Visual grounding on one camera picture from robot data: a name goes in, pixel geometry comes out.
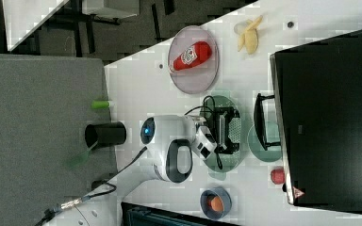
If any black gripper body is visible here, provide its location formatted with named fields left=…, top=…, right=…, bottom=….
left=206, top=106, right=241, bottom=154

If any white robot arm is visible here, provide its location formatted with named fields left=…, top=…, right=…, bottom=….
left=42, top=106, right=241, bottom=226

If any grey round plate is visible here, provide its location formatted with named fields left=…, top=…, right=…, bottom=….
left=168, top=25, right=219, bottom=94

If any green mug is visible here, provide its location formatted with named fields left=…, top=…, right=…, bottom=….
left=247, top=121, right=283, bottom=163

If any red ketchup bottle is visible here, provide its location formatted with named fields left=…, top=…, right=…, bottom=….
left=169, top=41, right=213, bottom=73

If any blue bowl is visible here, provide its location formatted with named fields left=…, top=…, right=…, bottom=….
left=200, top=186, right=232, bottom=220

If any red strawberry toy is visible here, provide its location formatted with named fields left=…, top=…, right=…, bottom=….
left=271, top=169, right=285, bottom=185

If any orange ball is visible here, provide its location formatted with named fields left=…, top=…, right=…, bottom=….
left=210, top=196, right=223, bottom=212

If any peeled banana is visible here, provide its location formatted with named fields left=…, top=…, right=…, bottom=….
left=234, top=15, right=263, bottom=55

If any black utensil cup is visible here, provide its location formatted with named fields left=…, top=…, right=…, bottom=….
left=85, top=121, right=126, bottom=149

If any black toaster oven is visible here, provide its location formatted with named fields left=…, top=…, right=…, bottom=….
left=270, top=29, right=362, bottom=214

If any green pepper toy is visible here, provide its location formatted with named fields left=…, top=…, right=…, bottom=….
left=91, top=101, right=114, bottom=109

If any black cylinder cup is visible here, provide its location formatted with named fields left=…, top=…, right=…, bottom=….
left=91, top=180, right=114, bottom=192

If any green spatula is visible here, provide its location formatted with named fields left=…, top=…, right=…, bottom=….
left=65, top=142, right=97, bottom=169

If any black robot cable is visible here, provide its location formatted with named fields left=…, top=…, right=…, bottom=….
left=41, top=95, right=224, bottom=225

